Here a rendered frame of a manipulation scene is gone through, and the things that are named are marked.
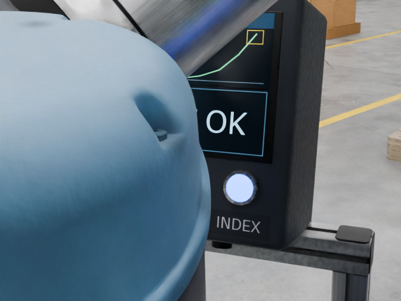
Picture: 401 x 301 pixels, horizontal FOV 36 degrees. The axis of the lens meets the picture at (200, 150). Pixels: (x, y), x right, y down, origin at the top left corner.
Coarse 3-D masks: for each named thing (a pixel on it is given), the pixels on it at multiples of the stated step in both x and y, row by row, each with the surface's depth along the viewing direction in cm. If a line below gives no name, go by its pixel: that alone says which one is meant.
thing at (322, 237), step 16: (320, 224) 54; (208, 240) 56; (304, 240) 52; (320, 240) 51; (336, 240) 51; (256, 256) 54; (272, 256) 54; (288, 256) 53; (304, 256) 52; (320, 256) 52; (336, 256) 52; (352, 256) 52; (368, 256) 50; (352, 272) 51; (368, 272) 51
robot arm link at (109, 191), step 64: (0, 64) 15; (64, 64) 15; (128, 64) 15; (0, 128) 12; (64, 128) 12; (128, 128) 13; (192, 128) 15; (0, 192) 11; (64, 192) 11; (128, 192) 12; (192, 192) 15; (0, 256) 11; (64, 256) 12; (128, 256) 13; (192, 256) 14
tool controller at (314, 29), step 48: (288, 0) 44; (240, 48) 46; (288, 48) 44; (240, 96) 46; (288, 96) 45; (240, 144) 46; (288, 144) 45; (288, 192) 45; (240, 240) 47; (288, 240) 46
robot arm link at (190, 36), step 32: (0, 0) 25; (32, 0) 25; (64, 0) 25; (96, 0) 26; (128, 0) 26; (160, 0) 27; (192, 0) 27; (224, 0) 28; (256, 0) 29; (160, 32) 27; (192, 32) 28; (224, 32) 29; (192, 64) 30
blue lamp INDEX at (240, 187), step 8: (232, 176) 46; (240, 176) 46; (248, 176) 46; (224, 184) 46; (232, 184) 46; (240, 184) 45; (248, 184) 45; (256, 184) 46; (224, 192) 46; (232, 192) 46; (240, 192) 45; (248, 192) 45; (256, 192) 46; (232, 200) 46; (240, 200) 46; (248, 200) 46
